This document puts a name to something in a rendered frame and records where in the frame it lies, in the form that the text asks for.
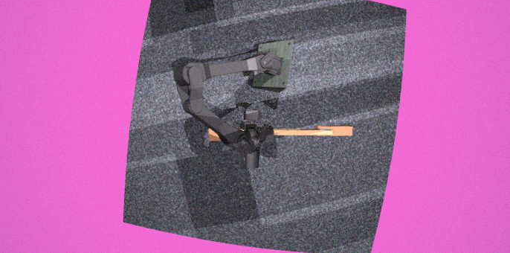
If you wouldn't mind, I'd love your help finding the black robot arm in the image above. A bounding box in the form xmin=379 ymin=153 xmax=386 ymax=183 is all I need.
xmin=173 ymin=51 xmax=283 ymax=169

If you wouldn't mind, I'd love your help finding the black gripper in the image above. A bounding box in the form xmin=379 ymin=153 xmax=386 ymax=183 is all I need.
xmin=243 ymin=109 xmax=260 ymax=132

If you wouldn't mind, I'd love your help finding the long wooden rail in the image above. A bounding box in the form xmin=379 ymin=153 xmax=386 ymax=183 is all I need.
xmin=274 ymin=129 xmax=333 ymax=135

